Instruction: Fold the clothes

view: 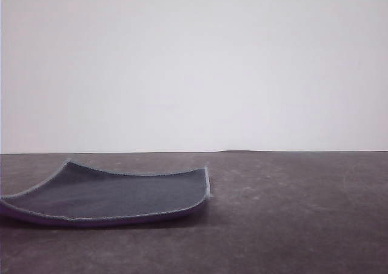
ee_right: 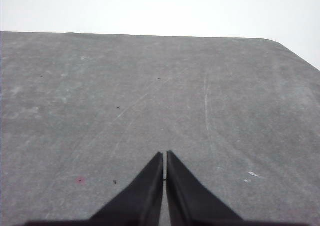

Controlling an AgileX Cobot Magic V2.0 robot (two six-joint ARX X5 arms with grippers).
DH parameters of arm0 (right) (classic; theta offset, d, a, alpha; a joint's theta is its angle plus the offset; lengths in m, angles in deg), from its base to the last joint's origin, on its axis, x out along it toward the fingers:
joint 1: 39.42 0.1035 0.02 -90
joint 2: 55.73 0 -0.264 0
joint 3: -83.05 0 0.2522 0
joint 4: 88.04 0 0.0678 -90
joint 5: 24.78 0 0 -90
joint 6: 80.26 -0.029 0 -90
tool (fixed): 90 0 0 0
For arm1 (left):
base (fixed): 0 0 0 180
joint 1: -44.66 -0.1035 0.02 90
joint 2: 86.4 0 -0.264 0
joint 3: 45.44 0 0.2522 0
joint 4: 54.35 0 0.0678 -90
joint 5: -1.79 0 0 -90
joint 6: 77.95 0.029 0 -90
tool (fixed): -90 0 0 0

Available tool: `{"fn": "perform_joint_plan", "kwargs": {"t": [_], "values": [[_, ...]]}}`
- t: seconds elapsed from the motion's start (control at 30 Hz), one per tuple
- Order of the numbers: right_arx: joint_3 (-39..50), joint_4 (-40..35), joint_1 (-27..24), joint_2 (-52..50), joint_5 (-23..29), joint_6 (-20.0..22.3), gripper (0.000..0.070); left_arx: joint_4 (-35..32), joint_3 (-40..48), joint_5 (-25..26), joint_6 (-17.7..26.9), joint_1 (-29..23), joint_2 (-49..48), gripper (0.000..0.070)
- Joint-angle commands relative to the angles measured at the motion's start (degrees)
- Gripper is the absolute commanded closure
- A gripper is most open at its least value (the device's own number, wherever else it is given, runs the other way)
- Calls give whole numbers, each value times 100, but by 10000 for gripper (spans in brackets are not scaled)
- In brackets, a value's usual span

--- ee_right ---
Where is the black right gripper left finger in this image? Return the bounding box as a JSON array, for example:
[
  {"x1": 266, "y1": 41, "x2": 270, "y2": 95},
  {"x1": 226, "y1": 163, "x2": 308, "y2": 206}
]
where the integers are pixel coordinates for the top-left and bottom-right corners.
[{"x1": 88, "y1": 151, "x2": 165, "y2": 223}]

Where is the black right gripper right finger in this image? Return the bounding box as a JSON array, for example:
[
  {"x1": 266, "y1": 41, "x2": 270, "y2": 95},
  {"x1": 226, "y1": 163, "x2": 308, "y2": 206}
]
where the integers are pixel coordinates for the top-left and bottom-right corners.
[{"x1": 166, "y1": 150, "x2": 245, "y2": 223}]

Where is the grey table cloth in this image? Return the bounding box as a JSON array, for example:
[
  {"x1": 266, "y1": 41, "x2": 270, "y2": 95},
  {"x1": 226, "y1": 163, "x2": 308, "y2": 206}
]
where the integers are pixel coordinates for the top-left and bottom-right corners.
[{"x1": 0, "y1": 31, "x2": 320, "y2": 226}]

